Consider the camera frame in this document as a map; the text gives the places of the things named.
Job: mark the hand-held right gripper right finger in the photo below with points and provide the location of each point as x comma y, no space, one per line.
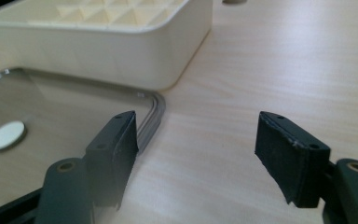
295,161

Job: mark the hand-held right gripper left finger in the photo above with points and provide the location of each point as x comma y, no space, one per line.
112,161

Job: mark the clear plastic lid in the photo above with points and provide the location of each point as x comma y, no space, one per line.
52,124

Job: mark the white round knob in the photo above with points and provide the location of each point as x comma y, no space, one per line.
6,136

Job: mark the cream plastic grid box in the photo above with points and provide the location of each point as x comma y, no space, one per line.
112,49

